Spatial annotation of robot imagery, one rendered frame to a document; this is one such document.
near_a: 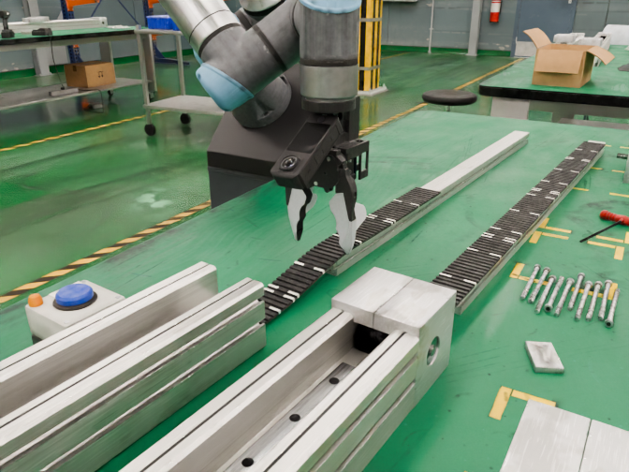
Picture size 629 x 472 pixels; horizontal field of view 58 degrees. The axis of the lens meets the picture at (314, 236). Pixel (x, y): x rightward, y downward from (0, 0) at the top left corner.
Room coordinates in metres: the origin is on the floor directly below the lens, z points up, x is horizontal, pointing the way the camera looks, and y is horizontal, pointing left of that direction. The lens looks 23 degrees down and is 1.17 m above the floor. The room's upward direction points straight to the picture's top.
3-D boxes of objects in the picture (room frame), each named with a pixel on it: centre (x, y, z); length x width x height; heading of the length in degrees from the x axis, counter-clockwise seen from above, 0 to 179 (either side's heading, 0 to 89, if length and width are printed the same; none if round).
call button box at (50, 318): (0.57, 0.27, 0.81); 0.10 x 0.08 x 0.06; 55
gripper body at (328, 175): (0.77, -0.02, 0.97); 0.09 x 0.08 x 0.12; 145
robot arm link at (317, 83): (0.76, -0.02, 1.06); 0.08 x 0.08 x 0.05
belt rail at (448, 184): (1.15, -0.29, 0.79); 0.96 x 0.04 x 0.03; 145
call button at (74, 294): (0.57, 0.27, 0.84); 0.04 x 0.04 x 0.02
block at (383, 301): (0.53, -0.07, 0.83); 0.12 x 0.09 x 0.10; 55
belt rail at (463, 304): (1.04, -0.45, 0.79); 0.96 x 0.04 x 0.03; 145
